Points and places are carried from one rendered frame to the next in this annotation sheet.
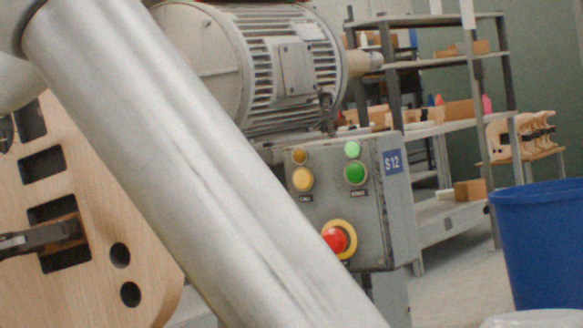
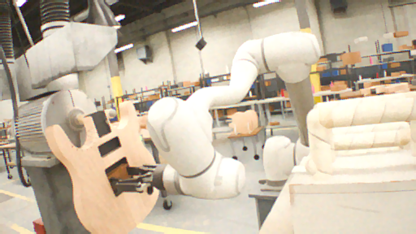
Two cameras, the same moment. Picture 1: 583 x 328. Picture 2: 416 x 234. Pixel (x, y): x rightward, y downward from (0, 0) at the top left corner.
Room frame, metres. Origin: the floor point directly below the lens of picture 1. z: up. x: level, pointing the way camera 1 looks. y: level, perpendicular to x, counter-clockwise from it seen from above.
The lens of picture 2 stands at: (1.33, 1.16, 1.26)
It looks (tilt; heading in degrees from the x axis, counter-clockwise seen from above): 5 degrees down; 267
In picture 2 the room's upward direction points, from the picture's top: 10 degrees counter-clockwise
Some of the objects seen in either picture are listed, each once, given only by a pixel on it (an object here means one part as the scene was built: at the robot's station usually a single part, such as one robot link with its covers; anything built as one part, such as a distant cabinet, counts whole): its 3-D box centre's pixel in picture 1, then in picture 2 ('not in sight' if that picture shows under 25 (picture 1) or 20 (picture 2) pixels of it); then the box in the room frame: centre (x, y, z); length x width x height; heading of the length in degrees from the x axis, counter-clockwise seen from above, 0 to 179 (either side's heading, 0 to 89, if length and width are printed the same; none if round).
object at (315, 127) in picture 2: not in sight; (320, 149); (1.15, 0.78, 1.15); 0.03 x 0.03 x 0.09
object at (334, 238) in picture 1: (336, 240); not in sight; (1.63, -0.05, 0.97); 0.04 x 0.04 x 0.04; 58
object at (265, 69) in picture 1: (240, 75); (54, 123); (1.95, 0.06, 1.25); 0.41 x 0.27 x 0.26; 148
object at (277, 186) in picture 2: not in sight; (277, 180); (0.95, -0.20, 0.73); 0.22 x 0.18 x 0.06; 141
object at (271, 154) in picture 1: (269, 149); (53, 155); (2.01, 0.04, 1.11); 0.36 x 0.24 x 0.04; 148
